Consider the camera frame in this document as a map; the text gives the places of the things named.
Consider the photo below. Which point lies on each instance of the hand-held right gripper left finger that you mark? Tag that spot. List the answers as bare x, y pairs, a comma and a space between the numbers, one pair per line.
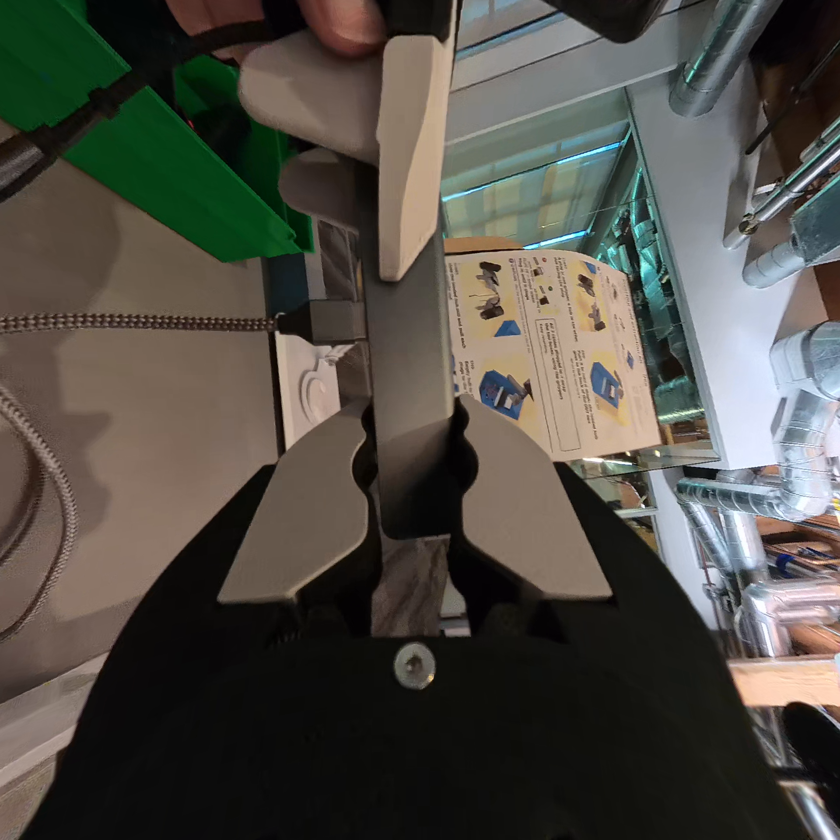
295, 525

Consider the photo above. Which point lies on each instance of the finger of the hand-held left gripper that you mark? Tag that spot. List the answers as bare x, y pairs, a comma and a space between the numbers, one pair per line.
413, 164
318, 187

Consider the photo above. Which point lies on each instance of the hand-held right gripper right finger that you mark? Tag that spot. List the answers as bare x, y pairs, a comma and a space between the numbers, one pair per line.
531, 525

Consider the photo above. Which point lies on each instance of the green plastic bin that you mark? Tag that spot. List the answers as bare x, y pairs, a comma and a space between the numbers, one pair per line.
164, 164

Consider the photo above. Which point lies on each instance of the dark grey usb hub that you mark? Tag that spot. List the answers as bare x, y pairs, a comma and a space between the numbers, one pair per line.
410, 394

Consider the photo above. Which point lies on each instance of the person's left hand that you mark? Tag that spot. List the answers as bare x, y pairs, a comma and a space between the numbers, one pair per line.
348, 23

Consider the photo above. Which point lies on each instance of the instruction sheet on stand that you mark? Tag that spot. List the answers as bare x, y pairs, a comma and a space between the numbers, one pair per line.
485, 244

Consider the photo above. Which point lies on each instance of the large glass window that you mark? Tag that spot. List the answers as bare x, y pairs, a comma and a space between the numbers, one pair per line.
525, 197

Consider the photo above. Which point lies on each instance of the printed instruction sheet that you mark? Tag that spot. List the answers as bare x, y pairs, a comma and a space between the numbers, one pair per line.
558, 341

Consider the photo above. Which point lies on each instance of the silver ventilation ducts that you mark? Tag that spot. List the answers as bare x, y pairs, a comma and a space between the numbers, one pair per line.
807, 420

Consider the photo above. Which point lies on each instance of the silver ceiling duct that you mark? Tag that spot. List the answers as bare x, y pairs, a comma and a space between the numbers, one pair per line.
715, 59

